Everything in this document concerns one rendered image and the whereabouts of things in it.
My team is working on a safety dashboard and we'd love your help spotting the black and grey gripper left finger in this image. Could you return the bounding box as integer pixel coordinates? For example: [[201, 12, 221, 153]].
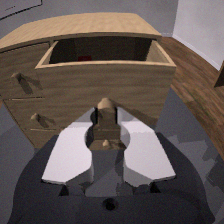
[[7, 107, 98, 224]]

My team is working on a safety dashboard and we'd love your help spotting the wooden chest of drawers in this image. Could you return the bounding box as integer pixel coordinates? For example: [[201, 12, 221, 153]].
[[0, 12, 162, 148]]

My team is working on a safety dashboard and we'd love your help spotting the red nine-volt battery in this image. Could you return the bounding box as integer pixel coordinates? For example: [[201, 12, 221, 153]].
[[77, 56, 91, 62]]

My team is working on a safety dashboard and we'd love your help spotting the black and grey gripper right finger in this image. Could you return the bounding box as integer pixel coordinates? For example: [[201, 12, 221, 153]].
[[115, 106, 215, 224]]

